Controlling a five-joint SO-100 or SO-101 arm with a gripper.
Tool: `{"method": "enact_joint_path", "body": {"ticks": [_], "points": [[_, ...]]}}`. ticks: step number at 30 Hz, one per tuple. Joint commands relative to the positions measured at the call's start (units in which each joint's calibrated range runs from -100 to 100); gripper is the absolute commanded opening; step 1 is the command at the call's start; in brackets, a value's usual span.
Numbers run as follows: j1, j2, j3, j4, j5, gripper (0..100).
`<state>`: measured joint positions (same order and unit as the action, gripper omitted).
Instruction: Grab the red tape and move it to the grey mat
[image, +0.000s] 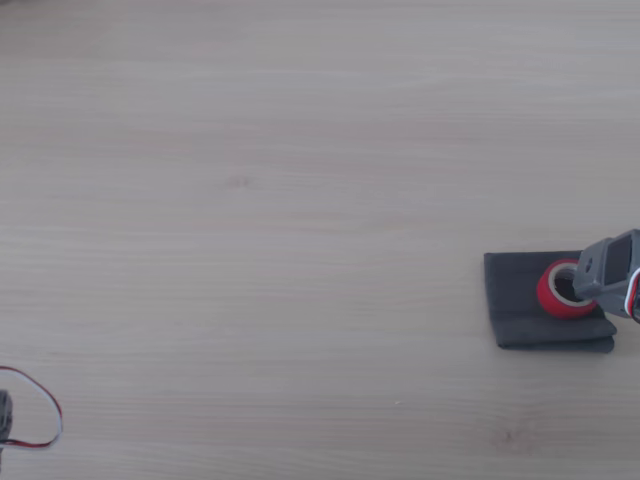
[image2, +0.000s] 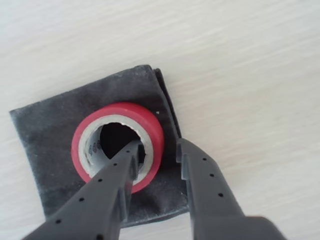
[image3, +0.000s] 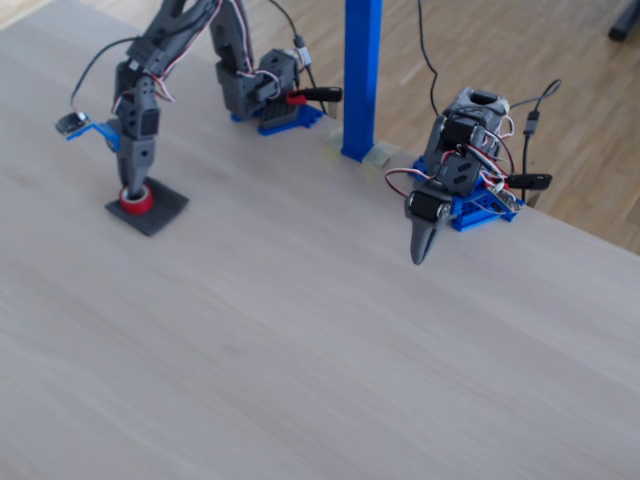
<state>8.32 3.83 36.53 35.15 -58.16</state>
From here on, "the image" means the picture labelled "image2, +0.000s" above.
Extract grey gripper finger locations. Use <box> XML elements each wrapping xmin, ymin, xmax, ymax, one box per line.
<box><xmin>23</xmin><ymin>138</ymin><xmax>147</xmax><ymax>240</ymax></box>
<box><xmin>175</xmin><ymin>137</ymin><xmax>288</xmax><ymax>240</ymax></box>

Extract red tape roll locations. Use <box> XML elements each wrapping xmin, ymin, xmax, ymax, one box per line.
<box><xmin>71</xmin><ymin>101</ymin><xmax>165</xmax><ymax>195</ymax></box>

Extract grey cloth mat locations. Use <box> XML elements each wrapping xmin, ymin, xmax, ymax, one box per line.
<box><xmin>9</xmin><ymin>64</ymin><xmax>189</xmax><ymax>228</ymax></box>

